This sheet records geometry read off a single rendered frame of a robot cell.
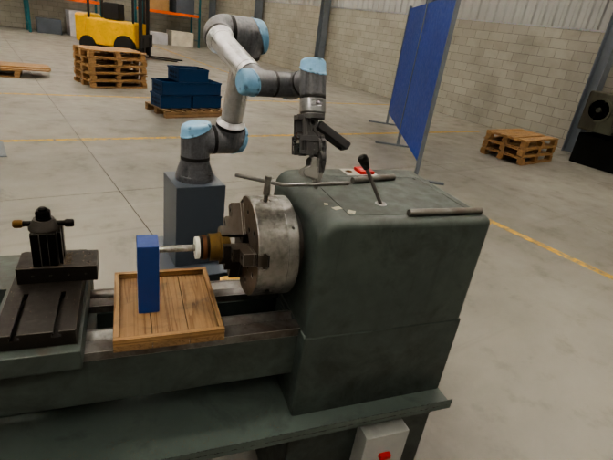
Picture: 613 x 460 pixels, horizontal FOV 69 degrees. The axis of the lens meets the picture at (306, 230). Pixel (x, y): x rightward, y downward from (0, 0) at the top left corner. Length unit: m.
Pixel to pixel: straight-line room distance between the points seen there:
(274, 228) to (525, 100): 11.18
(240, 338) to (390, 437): 0.72
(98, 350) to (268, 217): 0.59
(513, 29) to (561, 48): 1.32
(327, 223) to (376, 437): 0.86
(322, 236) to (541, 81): 11.05
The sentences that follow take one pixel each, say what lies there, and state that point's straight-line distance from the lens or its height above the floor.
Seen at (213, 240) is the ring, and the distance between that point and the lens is 1.37.
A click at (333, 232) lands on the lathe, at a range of 1.24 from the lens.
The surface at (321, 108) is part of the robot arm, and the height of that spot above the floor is 1.53.
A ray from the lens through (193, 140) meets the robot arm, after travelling 1.82.
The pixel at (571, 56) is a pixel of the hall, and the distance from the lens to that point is 11.89.
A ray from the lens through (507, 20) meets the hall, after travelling 12.88.
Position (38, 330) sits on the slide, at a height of 0.97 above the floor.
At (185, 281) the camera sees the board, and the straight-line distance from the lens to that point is 1.60.
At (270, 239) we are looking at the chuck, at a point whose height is 1.17.
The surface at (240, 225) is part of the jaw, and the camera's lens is 1.42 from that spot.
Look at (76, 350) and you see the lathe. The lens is 1.29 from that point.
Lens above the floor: 1.73
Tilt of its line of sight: 24 degrees down
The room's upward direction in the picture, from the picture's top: 8 degrees clockwise
